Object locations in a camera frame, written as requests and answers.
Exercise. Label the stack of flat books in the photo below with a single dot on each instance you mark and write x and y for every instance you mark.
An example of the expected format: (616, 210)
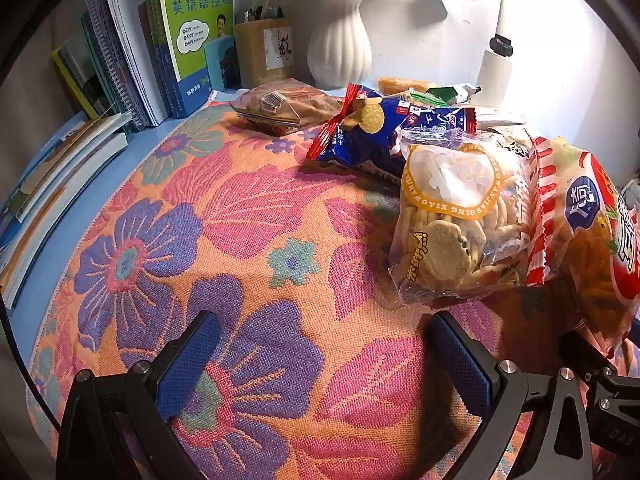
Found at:
(45, 230)

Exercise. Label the white paper binder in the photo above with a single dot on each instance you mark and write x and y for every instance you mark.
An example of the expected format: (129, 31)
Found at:
(130, 35)

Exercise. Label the spiral notebook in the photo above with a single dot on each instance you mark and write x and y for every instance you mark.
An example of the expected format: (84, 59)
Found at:
(107, 70)

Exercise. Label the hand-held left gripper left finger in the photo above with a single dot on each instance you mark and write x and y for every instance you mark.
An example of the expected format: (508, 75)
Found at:
(192, 365)

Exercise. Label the green white snack packet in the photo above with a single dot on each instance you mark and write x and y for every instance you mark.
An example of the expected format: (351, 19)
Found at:
(445, 94)

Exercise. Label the red orange snack bag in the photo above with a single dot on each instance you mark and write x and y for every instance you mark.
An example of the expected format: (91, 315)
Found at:
(590, 270)

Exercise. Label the blue biscuit packet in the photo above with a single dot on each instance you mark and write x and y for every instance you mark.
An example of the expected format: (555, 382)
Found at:
(370, 150)

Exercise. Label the bundle of pens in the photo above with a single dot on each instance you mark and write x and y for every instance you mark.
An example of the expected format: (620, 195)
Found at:
(260, 12)

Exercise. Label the floral woven cloth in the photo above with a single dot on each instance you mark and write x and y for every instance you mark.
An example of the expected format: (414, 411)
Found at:
(300, 240)

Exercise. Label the clear round cracker bag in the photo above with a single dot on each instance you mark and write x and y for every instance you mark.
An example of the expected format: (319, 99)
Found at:
(450, 250)

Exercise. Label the orange snack pack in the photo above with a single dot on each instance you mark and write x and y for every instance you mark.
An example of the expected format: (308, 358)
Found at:
(400, 84)

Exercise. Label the blue spine book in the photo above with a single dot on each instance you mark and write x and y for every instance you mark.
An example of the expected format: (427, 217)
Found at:
(159, 60)

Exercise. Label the brown cracker pack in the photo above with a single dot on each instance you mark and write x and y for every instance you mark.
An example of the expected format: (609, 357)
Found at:
(300, 105)

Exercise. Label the green cover book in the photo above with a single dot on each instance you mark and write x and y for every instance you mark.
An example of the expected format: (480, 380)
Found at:
(200, 10)

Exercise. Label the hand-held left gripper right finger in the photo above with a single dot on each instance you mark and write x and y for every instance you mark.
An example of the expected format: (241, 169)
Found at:
(462, 365)

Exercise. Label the light blue card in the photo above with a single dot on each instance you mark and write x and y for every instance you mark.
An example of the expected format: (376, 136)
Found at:
(220, 65)

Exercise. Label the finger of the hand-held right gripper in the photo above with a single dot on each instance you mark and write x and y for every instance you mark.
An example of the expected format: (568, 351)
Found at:
(607, 395)

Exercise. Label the wooden pen holder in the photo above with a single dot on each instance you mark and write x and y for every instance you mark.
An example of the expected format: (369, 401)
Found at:
(250, 55)

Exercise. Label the dark green books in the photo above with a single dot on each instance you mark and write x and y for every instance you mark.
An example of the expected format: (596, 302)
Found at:
(80, 80)

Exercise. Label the flat blue white book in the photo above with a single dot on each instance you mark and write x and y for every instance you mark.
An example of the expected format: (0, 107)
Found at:
(60, 155)

